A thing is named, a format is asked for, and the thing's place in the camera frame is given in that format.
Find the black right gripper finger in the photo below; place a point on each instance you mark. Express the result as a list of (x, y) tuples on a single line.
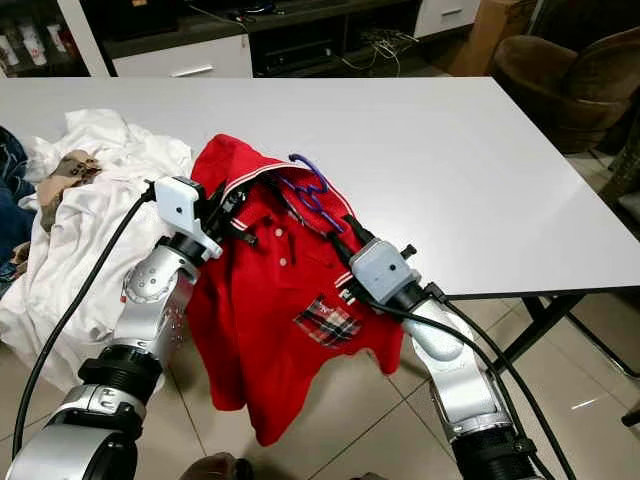
[(346, 233)]

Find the red polo shirt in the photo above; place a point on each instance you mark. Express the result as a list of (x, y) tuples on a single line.
[(270, 330)]

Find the wide white drawer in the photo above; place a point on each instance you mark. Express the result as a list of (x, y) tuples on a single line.
[(180, 56)]

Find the black av receiver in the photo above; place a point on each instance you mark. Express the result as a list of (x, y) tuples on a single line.
[(292, 57)]

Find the blue denim jeans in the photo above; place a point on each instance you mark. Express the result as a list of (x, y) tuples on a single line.
[(12, 200)]

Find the black table leg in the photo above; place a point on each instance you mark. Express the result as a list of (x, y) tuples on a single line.
[(538, 335), (590, 325)]

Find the black speaker box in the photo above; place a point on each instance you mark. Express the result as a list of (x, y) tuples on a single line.
[(140, 15)]

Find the white tv cabinet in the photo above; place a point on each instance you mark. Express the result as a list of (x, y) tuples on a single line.
[(85, 35)]

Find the white bottle red label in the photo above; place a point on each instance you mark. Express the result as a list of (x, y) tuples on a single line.
[(59, 40), (14, 50), (36, 46)]

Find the brown cardboard box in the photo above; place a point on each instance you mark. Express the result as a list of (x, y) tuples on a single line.
[(485, 40)]

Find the small white drawer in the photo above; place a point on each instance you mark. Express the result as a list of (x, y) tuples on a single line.
[(445, 15)]

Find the brown armchair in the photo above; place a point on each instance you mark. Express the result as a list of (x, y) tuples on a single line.
[(560, 80)]

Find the dark upholstered chair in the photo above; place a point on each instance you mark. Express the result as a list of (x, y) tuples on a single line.
[(625, 175)]

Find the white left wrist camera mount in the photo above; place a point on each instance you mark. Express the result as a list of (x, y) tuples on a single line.
[(180, 205)]

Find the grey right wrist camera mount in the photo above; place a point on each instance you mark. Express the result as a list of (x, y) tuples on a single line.
[(382, 270)]

